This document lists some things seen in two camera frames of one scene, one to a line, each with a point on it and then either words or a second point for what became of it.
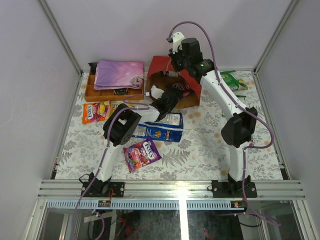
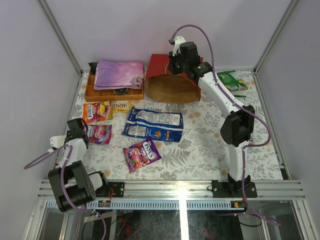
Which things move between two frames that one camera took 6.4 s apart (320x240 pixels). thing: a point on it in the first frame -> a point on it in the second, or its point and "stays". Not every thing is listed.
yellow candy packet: [96, 111] stays
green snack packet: [232, 82] stays
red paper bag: [162, 73] stays
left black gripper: [172, 94] -> [81, 132]
